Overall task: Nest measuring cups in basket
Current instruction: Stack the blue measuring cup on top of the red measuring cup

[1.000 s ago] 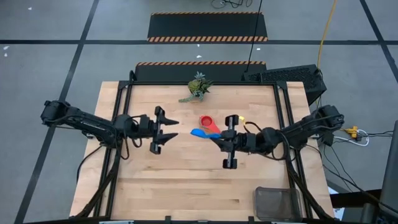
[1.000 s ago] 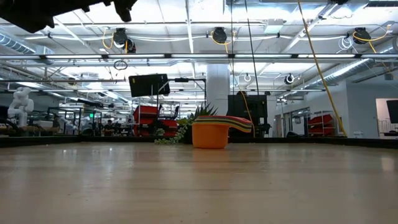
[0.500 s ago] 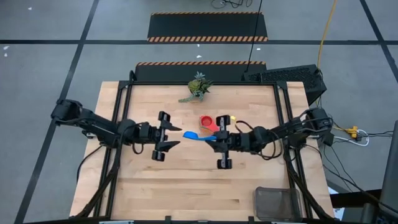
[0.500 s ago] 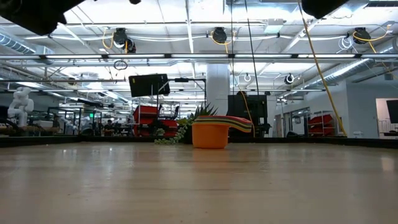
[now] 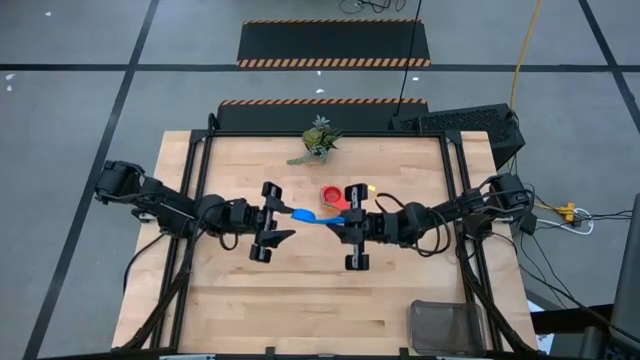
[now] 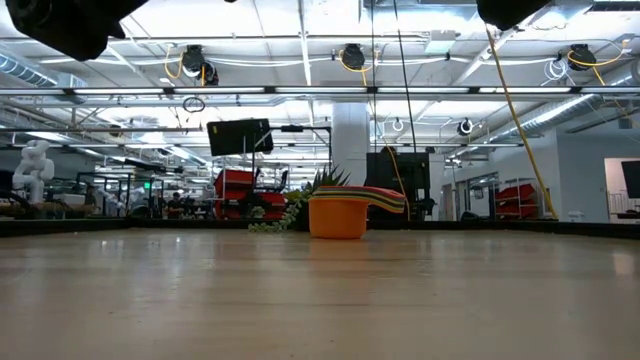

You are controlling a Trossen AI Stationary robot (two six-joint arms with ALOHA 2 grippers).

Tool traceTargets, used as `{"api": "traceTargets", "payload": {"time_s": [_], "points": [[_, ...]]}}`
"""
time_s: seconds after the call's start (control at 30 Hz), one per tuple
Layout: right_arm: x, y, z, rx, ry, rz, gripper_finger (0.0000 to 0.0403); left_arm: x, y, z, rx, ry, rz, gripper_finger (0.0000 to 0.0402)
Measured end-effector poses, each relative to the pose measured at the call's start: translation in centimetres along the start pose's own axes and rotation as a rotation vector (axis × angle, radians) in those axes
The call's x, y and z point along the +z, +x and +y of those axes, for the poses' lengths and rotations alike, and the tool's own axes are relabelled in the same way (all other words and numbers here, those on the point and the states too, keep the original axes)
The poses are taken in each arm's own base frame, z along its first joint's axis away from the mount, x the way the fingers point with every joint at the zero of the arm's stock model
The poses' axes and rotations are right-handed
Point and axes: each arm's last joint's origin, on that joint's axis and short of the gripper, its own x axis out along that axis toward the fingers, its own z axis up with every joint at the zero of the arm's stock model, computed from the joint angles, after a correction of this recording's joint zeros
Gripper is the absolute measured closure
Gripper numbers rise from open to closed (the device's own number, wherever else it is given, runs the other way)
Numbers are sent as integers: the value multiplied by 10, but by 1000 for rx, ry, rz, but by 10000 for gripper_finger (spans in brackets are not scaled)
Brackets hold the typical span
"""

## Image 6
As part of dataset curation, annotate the orange measuring cup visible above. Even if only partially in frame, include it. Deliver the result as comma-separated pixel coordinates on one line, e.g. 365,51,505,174
308,198,370,240

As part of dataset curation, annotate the potted succulent plant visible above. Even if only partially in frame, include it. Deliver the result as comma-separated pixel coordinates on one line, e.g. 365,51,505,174
248,167,351,234

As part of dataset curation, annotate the white pillar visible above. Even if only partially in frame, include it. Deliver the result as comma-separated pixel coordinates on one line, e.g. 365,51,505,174
331,102,371,186

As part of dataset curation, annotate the black gantry stand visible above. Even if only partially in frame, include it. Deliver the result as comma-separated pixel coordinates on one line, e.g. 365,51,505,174
251,124,334,201

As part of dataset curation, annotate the red tool cart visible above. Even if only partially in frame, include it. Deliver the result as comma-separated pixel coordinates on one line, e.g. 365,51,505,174
213,168,290,221

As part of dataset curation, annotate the black flat screen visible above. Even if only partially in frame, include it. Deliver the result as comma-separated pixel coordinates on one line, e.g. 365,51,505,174
206,118,275,158

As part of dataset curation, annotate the long horizontal light bar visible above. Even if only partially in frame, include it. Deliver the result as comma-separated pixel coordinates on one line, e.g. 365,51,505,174
0,85,640,97

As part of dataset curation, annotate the person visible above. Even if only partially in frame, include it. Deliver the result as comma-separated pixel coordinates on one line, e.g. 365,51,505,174
167,191,186,220

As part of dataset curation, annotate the red bin shelf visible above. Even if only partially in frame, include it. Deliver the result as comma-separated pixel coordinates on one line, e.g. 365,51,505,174
494,183,540,220

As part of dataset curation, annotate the thin yellow hanging cable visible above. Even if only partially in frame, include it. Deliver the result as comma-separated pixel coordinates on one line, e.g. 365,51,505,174
372,99,411,221

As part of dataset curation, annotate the black ceiling cable reel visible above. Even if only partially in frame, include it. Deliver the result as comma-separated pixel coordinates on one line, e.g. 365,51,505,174
341,43,366,71
569,43,597,72
180,44,220,87

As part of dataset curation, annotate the black hanging cable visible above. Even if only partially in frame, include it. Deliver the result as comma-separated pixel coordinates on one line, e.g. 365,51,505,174
392,0,421,154

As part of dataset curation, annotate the thick yellow hanging cable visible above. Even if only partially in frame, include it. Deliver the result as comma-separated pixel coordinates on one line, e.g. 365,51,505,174
485,27,560,221

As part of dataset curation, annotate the dark wall monitor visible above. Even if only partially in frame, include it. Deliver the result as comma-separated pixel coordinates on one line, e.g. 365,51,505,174
621,159,640,200

